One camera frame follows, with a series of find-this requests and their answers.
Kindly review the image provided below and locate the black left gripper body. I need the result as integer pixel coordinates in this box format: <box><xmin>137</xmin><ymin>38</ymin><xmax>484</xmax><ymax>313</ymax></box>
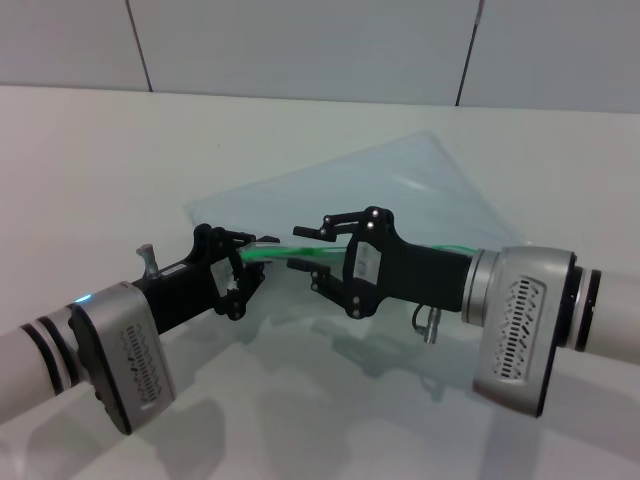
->
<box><xmin>131</xmin><ymin>222</ymin><xmax>247</xmax><ymax>336</ymax></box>

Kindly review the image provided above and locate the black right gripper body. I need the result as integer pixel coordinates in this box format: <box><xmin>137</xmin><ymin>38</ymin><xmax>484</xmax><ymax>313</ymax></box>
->
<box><xmin>341</xmin><ymin>204</ymin><xmax>472</xmax><ymax>320</ymax></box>

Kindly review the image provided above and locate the clear green-zip document bag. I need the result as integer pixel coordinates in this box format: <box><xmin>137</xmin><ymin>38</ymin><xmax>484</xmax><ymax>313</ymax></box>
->
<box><xmin>183</xmin><ymin>128</ymin><xmax>524</xmax><ymax>267</ymax></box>

